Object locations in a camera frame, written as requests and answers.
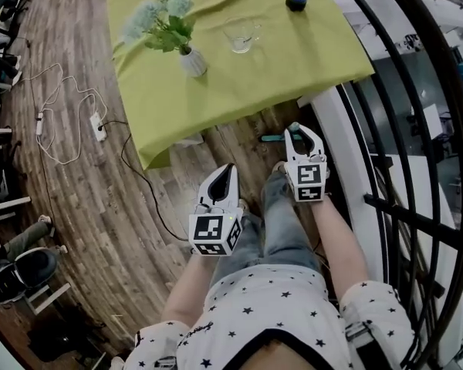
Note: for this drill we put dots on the white ribbed vase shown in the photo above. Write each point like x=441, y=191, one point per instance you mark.
x=193, y=63

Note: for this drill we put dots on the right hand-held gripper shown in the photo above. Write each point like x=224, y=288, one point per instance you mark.
x=306, y=181

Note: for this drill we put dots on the person's left shoe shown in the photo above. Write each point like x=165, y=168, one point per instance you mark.
x=243, y=204

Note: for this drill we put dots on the person's left forearm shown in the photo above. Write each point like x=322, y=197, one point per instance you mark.
x=187, y=287

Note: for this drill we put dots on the white star print shirt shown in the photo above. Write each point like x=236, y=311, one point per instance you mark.
x=278, y=314

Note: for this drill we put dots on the person's shoe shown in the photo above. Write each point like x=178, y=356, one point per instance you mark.
x=279, y=167
x=243, y=204

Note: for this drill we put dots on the green tablecloth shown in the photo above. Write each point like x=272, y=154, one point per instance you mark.
x=293, y=60

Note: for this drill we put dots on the person's right shoe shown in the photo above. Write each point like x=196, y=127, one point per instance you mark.
x=279, y=167

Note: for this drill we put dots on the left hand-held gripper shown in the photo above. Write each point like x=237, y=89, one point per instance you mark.
x=210, y=235

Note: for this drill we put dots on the teal broom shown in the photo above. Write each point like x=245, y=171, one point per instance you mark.
x=272, y=138

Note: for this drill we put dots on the white chair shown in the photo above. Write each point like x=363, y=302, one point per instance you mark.
x=46, y=297

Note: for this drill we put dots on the blue jeans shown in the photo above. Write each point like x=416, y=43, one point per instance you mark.
x=281, y=226

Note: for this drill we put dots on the person's right forearm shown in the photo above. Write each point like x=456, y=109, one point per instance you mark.
x=339, y=241

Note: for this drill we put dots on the pale blue artificial flowers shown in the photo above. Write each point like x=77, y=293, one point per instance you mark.
x=162, y=17

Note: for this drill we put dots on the white power strip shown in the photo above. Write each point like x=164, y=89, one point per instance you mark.
x=98, y=126

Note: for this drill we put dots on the clear glass cup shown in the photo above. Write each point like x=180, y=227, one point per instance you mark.
x=241, y=35

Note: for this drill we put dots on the black metal railing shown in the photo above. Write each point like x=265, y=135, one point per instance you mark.
x=428, y=129

